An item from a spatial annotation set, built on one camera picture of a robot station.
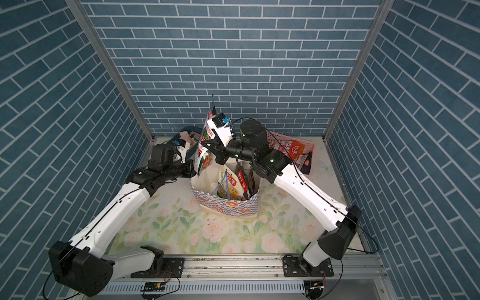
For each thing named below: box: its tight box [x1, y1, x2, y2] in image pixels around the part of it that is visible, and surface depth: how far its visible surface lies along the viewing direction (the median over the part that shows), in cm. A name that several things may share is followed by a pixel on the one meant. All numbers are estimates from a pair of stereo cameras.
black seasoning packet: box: [235, 162, 250, 200], surface depth 75 cm
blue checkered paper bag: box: [190, 160, 263, 219], surface depth 72 cm
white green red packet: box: [195, 105, 216, 176], surface depth 62 cm
